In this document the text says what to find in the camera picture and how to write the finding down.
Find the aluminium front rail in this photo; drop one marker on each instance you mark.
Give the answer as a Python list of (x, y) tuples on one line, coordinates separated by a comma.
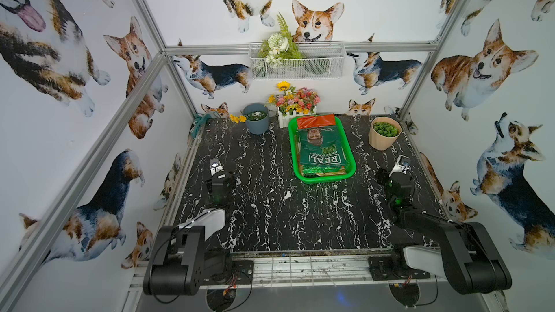
[(274, 269)]

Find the beige pot with green plant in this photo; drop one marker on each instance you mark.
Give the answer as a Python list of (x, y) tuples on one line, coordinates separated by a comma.
[(384, 132)]

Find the flowers in white fence box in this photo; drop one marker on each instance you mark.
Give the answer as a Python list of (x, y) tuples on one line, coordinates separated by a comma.
[(291, 102)]

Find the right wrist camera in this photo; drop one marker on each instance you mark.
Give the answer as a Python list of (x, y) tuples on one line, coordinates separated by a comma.
[(402, 165)]

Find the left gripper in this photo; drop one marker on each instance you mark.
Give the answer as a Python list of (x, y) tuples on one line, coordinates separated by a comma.
[(219, 178)]

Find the white flower green fern bouquet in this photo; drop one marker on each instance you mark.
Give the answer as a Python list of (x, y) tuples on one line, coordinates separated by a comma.
[(279, 48)]

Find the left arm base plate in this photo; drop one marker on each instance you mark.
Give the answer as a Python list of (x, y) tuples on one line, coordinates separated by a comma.
[(228, 272)]

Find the green white Cimba cassava bag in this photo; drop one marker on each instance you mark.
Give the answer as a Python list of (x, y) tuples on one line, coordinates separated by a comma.
[(311, 171)]

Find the yellow flowers with teal ribbon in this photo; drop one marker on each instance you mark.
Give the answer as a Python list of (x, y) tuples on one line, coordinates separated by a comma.
[(201, 120)]

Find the dark green Real chips bag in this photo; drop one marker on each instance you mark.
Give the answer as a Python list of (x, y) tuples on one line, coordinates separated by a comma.
[(321, 147)]

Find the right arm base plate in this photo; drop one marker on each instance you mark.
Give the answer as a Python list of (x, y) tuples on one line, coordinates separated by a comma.
[(388, 268)]

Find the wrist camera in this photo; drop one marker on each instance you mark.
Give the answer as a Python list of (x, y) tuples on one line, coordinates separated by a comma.
[(402, 165), (215, 166)]

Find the white wire wall basket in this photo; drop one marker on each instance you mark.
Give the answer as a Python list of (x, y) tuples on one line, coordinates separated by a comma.
[(311, 61)]

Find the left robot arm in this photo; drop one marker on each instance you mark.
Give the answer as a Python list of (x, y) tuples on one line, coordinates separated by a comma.
[(180, 262)]

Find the green plastic basket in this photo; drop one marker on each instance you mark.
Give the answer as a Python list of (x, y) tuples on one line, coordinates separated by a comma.
[(350, 163)]

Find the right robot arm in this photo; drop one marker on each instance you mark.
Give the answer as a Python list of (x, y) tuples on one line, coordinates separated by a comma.
[(467, 256)]

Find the red cream cassava chips bag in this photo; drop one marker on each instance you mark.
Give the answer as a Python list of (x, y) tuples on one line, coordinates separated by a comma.
[(310, 122)]

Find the grey blue plant pot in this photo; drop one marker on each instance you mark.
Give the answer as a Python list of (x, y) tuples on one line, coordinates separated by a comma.
[(257, 118)]

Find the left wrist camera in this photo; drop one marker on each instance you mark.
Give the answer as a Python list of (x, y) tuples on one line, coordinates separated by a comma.
[(215, 166)]

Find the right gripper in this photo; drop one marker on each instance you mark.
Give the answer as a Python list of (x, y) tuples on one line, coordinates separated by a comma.
[(394, 176)]

